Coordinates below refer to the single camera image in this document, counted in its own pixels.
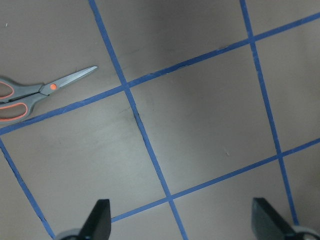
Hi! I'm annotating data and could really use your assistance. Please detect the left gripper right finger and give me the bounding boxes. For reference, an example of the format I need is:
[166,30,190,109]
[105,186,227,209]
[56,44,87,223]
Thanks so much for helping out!
[251,197,320,240]

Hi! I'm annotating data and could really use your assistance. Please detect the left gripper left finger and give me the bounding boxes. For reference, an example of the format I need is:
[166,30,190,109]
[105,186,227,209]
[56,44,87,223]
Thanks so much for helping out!
[56,199,111,240]

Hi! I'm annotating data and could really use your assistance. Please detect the grey orange scissors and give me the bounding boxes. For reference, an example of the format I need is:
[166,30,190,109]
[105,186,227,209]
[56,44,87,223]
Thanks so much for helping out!
[0,65,98,124]

